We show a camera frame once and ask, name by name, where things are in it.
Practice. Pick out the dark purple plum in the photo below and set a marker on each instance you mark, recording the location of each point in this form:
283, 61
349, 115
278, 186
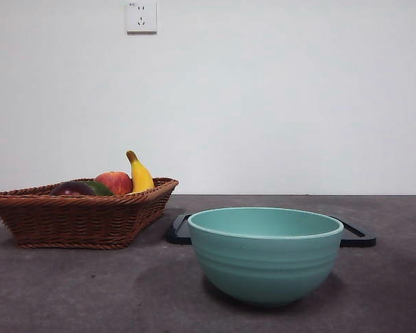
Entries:
71, 189

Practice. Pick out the green avocado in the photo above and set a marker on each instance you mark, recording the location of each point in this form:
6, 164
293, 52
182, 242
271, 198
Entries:
104, 189

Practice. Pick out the white wall socket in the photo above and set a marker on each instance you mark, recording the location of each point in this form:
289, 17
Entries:
141, 17

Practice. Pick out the yellow banana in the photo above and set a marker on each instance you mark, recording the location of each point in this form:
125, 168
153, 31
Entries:
140, 177

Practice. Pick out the black rectangular tray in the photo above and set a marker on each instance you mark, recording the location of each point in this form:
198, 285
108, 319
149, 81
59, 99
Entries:
178, 232

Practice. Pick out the brown wicker basket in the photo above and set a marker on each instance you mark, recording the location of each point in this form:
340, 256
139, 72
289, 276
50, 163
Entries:
73, 222

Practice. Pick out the teal ribbed bowl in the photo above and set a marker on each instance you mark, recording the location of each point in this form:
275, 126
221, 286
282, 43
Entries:
265, 267

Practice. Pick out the red yellow apple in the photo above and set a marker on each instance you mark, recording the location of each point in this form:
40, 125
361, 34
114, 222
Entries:
116, 182

